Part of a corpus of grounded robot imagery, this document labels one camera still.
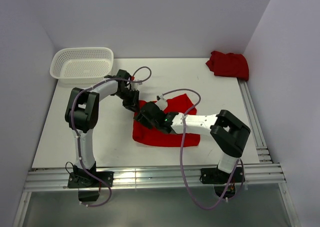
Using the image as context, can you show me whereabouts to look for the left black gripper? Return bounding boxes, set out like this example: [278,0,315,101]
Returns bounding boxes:
[114,88,140,114]

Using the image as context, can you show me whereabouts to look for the bright red t-shirt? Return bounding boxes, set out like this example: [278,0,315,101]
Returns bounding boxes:
[132,93,193,148]

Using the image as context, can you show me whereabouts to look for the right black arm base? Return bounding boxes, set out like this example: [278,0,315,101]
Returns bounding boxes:
[199,167,245,198]

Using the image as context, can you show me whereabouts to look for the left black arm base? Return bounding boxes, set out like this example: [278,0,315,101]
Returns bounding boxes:
[65,161,114,208]

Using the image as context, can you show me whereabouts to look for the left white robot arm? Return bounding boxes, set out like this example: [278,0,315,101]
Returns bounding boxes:
[64,69,142,187]

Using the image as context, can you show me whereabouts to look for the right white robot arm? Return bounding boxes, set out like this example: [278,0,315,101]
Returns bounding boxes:
[134,102,251,182]

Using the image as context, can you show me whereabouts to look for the white perforated plastic basket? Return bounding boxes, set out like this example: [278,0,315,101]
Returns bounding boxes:
[49,47,114,85]

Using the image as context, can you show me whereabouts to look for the dark red t-shirt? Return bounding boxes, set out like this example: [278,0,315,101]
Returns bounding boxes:
[205,51,250,81]

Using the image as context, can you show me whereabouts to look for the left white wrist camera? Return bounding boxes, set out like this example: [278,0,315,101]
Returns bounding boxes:
[130,82,143,90]

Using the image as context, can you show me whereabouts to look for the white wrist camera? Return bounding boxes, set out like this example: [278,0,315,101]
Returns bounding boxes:
[130,82,143,90]
[155,94,168,111]

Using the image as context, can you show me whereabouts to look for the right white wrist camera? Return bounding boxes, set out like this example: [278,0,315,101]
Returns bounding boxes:
[155,94,168,111]

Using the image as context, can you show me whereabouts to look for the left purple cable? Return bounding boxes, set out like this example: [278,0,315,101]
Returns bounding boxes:
[71,66,153,208]

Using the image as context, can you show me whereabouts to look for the right side aluminium rail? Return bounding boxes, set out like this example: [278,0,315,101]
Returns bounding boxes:
[237,79,274,164]

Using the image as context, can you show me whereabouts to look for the aluminium rail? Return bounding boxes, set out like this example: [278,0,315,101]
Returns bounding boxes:
[237,79,274,164]
[22,163,286,192]

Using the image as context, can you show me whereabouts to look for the front aluminium rail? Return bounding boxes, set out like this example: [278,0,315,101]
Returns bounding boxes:
[22,163,286,192]

